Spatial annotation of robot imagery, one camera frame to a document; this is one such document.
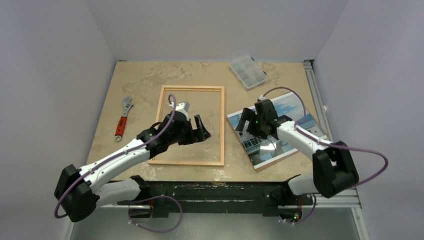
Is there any building photo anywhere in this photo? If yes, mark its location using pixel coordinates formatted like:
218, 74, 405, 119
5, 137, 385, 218
226, 91, 331, 173

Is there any light wooden picture frame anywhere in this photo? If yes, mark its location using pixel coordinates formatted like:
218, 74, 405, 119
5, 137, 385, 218
148, 85, 226, 167

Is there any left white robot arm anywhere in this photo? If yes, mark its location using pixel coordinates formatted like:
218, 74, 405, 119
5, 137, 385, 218
53, 111, 211, 222

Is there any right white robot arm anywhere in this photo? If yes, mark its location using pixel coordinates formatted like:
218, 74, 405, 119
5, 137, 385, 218
236, 99, 359, 204

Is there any clear plastic organizer box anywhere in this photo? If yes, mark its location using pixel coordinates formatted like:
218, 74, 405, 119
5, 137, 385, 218
229, 55, 268, 91

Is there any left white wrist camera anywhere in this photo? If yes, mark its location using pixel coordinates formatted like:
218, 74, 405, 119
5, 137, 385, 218
169, 101, 190, 121

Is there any red handled adjustable wrench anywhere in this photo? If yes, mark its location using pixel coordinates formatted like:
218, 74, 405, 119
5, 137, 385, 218
114, 96, 134, 142

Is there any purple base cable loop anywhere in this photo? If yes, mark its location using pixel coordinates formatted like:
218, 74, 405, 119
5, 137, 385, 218
127, 194, 184, 234

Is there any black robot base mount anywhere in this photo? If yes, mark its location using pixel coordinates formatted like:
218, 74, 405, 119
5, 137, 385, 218
126, 181, 314, 218

